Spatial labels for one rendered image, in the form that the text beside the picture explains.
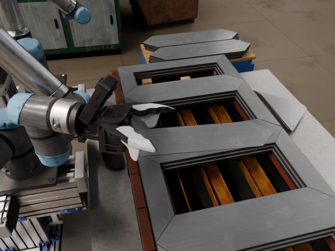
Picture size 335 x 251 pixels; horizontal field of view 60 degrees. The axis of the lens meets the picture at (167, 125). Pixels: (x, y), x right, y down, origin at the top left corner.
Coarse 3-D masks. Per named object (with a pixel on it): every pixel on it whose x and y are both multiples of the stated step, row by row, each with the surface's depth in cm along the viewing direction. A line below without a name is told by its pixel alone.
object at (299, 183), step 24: (144, 72) 188; (168, 72) 191; (192, 72) 195; (216, 72) 194; (216, 96) 170; (240, 96) 168; (264, 144) 138; (168, 168) 131; (288, 168) 130; (144, 192) 122; (168, 192) 120; (288, 240) 104; (312, 240) 106
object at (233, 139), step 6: (222, 126) 147; (228, 126) 147; (234, 126) 147; (228, 132) 144; (234, 132) 144; (228, 138) 141; (234, 138) 141; (240, 138) 141; (228, 144) 138; (234, 144) 138; (240, 144) 138
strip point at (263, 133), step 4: (252, 124) 148; (256, 124) 148; (256, 128) 146; (260, 128) 146; (264, 128) 146; (256, 132) 144; (260, 132) 144; (264, 132) 144; (268, 132) 144; (272, 132) 144; (260, 136) 142; (264, 136) 142; (268, 136) 142; (260, 140) 140; (264, 140) 140
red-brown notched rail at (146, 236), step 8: (112, 72) 193; (120, 88) 179; (120, 96) 173; (120, 104) 167; (128, 152) 139; (128, 160) 135; (136, 168) 132; (136, 176) 128; (136, 184) 125; (136, 192) 122; (136, 200) 119; (144, 200) 119; (136, 208) 117; (144, 208) 116; (144, 216) 114; (144, 224) 111; (144, 232) 109; (144, 240) 107; (152, 240) 107; (144, 248) 104; (152, 248) 104
